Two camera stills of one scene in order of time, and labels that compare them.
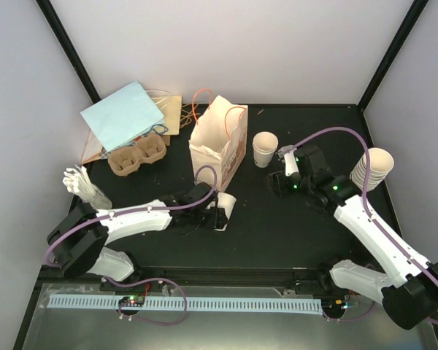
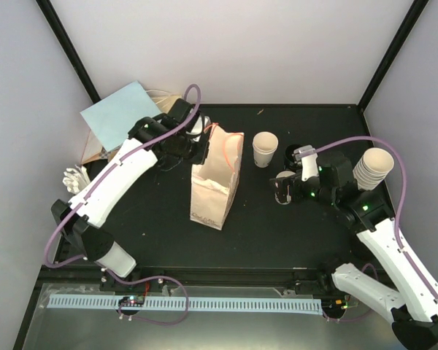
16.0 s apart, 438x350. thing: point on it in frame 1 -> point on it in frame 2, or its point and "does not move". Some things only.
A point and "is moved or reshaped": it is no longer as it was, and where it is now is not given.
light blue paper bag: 123,115 does not move
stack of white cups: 381,163 does not move
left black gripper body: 200,220 -> 183,152
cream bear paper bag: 218,142 is moved or reshaped
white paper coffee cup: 227,201 -> 280,175
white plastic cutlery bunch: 78,181 does not move
